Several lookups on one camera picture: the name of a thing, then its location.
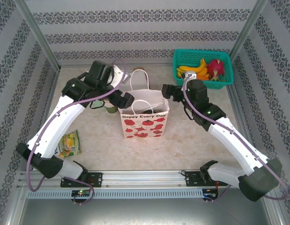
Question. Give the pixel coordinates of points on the green paper coffee cup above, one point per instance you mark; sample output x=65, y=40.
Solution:
x=107, y=102
x=110, y=109

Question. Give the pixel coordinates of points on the red white paper gift bag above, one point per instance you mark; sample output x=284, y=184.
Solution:
x=144, y=126

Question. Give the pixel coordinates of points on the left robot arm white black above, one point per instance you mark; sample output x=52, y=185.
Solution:
x=53, y=131

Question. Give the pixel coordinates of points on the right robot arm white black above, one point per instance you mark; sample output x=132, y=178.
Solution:
x=233, y=143

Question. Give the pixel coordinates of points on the yellow banana bunch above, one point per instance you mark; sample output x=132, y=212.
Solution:
x=196, y=68

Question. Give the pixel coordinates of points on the pink dragon fruit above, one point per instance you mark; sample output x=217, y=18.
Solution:
x=216, y=68

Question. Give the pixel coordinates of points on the teal plastic basket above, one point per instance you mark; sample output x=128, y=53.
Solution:
x=191, y=56

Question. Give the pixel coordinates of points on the green yellow snack packet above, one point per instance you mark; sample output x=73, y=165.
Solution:
x=68, y=144

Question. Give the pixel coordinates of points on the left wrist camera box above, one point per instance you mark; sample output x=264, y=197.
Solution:
x=119, y=75

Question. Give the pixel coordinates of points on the aluminium table edge rail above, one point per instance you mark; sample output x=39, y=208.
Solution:
x=154, y=64

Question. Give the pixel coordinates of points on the aluminium mounting rail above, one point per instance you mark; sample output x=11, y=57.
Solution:
x=144, y=178

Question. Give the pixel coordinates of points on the aluminium frame post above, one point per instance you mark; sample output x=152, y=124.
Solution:
x=35, y=25
x=250, y=24

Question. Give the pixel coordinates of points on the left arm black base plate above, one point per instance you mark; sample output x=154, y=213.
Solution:
x=96, y=179

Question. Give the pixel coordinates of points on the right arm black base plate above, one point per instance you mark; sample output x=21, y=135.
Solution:
x=190, y=179

